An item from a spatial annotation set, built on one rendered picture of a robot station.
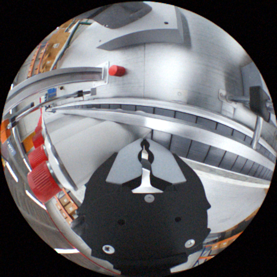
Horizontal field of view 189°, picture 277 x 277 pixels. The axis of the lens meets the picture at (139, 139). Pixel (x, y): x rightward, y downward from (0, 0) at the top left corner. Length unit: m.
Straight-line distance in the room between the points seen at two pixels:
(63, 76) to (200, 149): 0.35
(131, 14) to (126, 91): 0.24
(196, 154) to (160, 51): 0.23
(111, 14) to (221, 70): 0.26
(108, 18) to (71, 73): 0.18
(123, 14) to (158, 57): 0.16
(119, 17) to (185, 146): 0.32
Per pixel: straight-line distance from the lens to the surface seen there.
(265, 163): 0.16
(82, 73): 0.31
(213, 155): 0.19
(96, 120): 0.15
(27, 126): 8.15
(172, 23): 0.22
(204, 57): 0.24
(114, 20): 0.27
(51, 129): 0.22
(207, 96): 0.21
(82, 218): 0.35
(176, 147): 0.18
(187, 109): 0.16
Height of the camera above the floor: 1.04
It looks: 50 degrees down
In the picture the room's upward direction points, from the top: 128 degrees counter-clockwise
